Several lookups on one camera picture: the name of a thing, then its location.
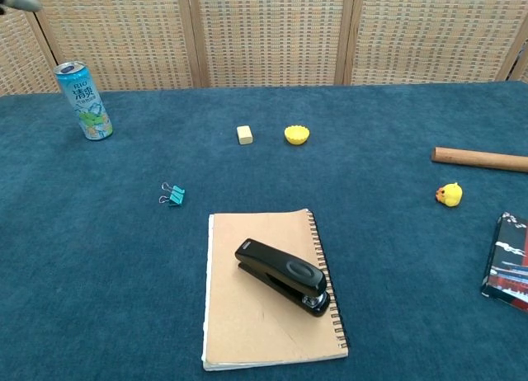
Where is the black stapler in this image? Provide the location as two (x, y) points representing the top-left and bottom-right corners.
(234, 238), (332, 318)

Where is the brown spiral notebook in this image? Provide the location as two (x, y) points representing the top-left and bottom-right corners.
(200, 207), (350, 372)

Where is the yellow fluted cup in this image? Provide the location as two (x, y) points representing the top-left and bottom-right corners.
(283, 125), (311, 145)

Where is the teal binder clip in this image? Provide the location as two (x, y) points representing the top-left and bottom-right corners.
(158, 181), (186, 209)

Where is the woven folding screen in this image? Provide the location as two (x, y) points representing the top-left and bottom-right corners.
(0, 0), (528, 97)

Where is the blue table cloth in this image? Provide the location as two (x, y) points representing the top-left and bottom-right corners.
(0, 80), (528, 381)

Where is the yellow duck toy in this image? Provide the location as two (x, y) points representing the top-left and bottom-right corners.
(434, 181), (464, 209)

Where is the light blue drink can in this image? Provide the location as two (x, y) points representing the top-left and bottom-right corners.
(54, 60), (114, 142)

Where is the wooden rolling pin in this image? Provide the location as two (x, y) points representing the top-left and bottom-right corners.
(430, 146), (528, 174)

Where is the black printed box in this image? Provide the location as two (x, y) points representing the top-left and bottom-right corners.
(479, 210), (528, 313)

